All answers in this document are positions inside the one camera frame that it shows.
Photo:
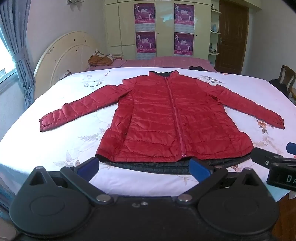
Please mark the bed with white floral sheet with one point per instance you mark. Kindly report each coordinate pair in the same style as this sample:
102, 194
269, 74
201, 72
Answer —
76, 122

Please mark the dark cloth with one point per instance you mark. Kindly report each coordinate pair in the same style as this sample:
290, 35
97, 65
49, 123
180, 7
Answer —
198, 68

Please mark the floral patterned pillow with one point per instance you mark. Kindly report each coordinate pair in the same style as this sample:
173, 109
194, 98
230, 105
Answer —
66, 74

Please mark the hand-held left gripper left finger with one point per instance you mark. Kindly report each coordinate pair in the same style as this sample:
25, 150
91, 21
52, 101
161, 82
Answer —
89, 165

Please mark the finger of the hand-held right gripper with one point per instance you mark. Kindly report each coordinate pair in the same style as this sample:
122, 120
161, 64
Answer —
261, 156
291, 148

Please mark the wooden chair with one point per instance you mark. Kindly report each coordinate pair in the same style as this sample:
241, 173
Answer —
288, 75

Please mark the dark clothes on chair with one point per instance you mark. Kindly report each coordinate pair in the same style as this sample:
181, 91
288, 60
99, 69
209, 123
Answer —
278, 87

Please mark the cream open shelf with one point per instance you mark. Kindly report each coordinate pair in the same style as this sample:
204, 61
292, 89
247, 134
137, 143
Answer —
215, 44

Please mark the cream arched headboard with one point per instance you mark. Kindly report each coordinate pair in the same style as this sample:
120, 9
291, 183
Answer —
62, 55

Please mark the pink checked bed sheet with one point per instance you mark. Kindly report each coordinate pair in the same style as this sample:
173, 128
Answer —
161, 62

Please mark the brown wooden door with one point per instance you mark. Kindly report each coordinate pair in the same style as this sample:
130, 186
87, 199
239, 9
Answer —
232, 39

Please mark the cream wardrobe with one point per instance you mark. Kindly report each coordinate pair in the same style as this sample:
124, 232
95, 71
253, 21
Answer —
164, 34

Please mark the red puffer jacket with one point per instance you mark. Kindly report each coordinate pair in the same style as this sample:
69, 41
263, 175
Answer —
159, 120

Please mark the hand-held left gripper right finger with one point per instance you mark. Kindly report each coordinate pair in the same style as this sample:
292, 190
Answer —
199, 168

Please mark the window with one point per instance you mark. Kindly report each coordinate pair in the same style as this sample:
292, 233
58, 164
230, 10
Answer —
5, 64

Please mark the blue curtain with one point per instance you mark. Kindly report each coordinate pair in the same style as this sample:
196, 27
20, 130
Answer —
17, 46

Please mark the purple wall poster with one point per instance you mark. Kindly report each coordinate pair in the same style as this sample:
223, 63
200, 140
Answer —
184, 14
144, 14
146, 45
183, 44

